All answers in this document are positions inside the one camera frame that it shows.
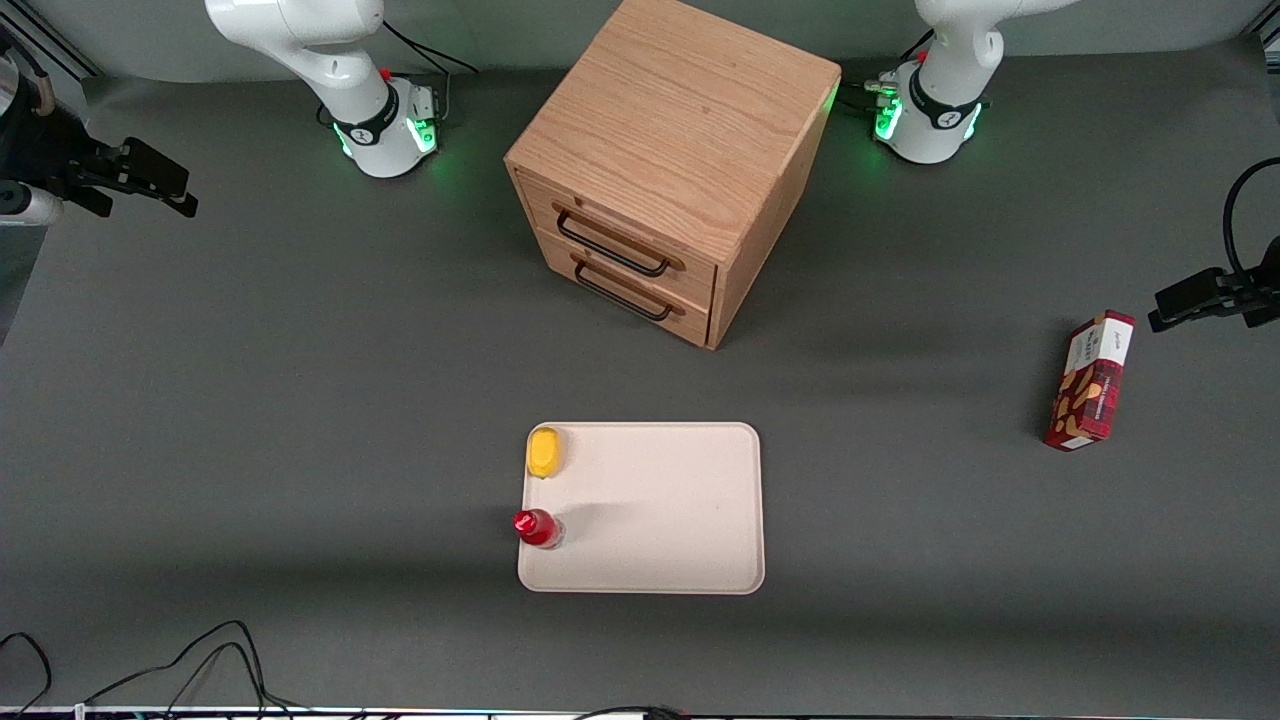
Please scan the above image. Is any black camera on stand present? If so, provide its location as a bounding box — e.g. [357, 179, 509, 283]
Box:
[0, 25, 199, 226]
[1148, 235, 1280, 333]

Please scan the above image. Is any wooden drawer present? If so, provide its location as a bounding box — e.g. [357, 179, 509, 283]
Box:
[535, 228, 715, 349]
[515, 168, 719, 309]

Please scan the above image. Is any cream plastic tray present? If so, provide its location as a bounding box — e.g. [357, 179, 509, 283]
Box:
[517, 421, 766, 596]

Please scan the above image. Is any red snack box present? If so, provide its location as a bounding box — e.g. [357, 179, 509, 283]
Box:
[1043, 310, 1137, 453]

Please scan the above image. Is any aluminium frame rail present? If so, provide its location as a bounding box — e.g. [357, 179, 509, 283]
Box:
[0, 0, 103, 81]

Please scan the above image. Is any small red capped bottle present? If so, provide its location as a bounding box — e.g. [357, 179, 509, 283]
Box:
[513, 508, 566, 551]

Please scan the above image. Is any black camera cable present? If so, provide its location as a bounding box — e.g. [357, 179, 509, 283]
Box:
[1224, 157, 1280, 286]

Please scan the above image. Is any wooden drawer cabinet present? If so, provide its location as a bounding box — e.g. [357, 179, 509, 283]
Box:
[504, 0, 843, 352]

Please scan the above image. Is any yellow toy fruit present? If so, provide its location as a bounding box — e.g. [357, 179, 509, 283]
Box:
[526, 426, 563, 481]

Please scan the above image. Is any black metal drawer handle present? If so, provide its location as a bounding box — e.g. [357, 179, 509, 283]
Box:
[555, 205, 671, 278]
[573, 258, 675, 323]

